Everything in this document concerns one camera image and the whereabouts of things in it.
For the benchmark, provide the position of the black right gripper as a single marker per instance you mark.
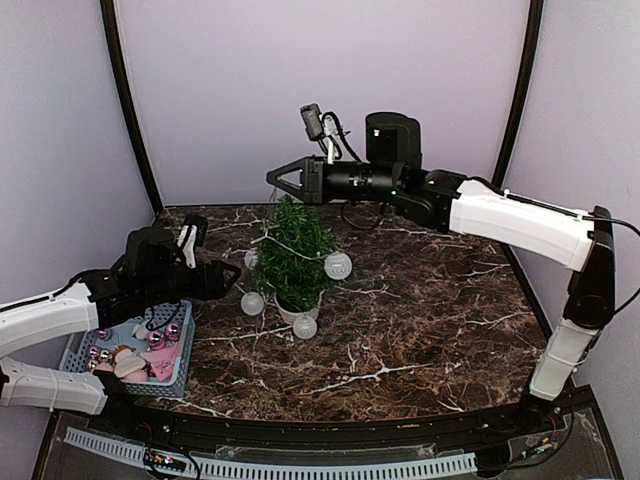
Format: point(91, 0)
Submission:
point(313, 188)

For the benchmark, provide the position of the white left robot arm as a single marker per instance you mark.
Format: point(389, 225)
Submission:
point(41, 318)

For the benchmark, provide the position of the pink bauble ornaments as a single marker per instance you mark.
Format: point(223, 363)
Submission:
point(136, 354)

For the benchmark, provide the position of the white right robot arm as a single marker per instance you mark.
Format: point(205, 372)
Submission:
point(580, 241)

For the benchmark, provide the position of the small green christmas tree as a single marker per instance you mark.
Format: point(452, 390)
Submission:
point(291, 254)

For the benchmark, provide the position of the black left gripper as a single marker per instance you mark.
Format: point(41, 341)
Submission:
point(209, 274)

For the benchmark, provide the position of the white perforated cable tray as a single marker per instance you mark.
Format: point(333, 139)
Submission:
point(164, 464)

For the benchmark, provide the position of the white ball string lights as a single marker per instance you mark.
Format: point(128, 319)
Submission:
point(338, 266)

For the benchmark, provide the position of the light blue plastic basket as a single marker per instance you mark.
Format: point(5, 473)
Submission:
point(75, 356)

